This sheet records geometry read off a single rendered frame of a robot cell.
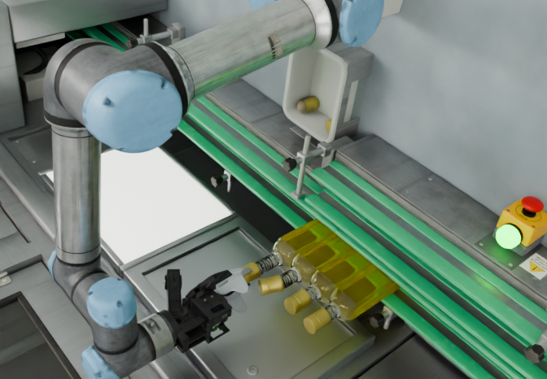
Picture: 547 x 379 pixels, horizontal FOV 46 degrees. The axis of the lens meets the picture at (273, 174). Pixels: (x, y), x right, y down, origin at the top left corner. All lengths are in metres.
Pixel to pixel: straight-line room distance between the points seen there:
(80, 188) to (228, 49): 0.33
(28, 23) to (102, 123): 1.06
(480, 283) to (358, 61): 0.53
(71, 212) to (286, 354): 0.54
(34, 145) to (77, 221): 0.88
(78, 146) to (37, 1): 0.89
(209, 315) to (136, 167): 0.69
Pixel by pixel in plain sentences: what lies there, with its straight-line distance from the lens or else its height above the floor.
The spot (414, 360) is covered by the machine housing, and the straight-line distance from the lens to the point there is 1.48.
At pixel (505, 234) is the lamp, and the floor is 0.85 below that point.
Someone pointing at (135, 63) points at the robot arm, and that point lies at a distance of 0.89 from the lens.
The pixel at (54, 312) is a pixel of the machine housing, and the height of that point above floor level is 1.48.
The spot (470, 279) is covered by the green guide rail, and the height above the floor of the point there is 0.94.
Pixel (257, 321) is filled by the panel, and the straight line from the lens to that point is 1.42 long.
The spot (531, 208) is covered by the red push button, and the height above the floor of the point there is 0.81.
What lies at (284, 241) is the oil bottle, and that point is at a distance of 1.38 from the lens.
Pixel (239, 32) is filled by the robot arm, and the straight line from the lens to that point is 0.97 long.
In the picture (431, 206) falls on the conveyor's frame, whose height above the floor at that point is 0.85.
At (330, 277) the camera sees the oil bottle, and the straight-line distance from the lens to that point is 1.32.
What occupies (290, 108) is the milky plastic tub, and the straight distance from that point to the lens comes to 1.60.
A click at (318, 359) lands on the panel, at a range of 1.38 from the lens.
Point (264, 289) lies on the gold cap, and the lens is 1.31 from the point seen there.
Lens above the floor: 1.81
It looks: 34 degrees down
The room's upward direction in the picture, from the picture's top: 114 degrees counter-clockwise
